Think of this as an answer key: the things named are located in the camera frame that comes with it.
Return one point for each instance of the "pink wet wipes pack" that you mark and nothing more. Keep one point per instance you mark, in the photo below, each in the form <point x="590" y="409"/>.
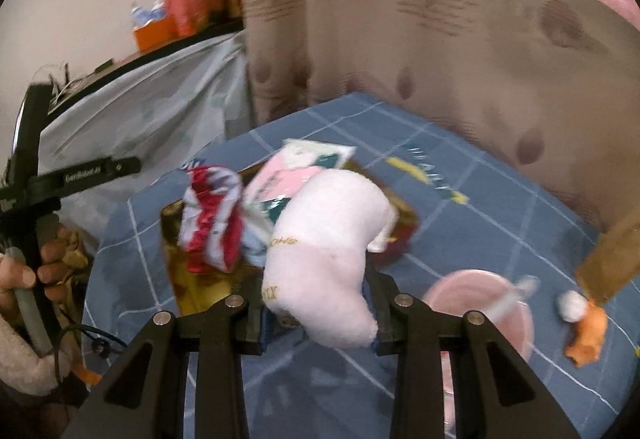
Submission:
<point x="282" y="176"/>

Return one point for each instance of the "gold and red toffee tin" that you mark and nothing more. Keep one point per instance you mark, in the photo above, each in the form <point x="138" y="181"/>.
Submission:
<point x="196" y="291"/>

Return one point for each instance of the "white sock with gold print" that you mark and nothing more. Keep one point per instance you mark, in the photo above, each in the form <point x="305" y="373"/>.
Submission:
<point x="316" y="257"/>

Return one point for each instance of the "beige leaf print curtain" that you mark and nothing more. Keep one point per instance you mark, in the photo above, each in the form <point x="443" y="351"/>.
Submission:
<point x="550" y="87"/>

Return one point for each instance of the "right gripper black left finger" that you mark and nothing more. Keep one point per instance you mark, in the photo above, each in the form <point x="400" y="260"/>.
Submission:
<point x="142" y="394"/>

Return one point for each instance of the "brown crumpled cloth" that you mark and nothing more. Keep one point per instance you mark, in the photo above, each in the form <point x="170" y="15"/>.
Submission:
<point x="76" y="259"/>

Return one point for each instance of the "white ceramic spoon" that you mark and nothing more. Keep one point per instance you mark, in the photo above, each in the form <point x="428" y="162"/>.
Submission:
<point x="518" y="293"/>

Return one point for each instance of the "orange rubber toy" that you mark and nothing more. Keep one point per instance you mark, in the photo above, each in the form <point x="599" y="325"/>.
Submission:
<point x="590" y="324"/>

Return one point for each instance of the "brown kraft snack bag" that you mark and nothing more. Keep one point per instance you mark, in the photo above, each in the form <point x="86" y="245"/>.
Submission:
<point x="613" y="263"/>

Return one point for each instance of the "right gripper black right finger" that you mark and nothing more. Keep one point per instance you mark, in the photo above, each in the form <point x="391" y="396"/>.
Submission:
<point x="496" y="393"/>

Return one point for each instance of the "red and white fabric scrunchie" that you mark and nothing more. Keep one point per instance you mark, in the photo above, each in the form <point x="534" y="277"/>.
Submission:
<point x="211" y="224"/>

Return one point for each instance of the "blue checked tablecloth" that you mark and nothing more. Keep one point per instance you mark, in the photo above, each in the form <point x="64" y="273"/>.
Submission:
<point x="474" y="213"/>

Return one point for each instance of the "orange box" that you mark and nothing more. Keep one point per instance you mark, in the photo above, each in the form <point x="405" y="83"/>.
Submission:
<point x="156" y="34"/>

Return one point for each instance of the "plastic water bottle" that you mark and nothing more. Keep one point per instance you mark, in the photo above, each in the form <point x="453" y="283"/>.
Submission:
<point x="141" y="16"/>

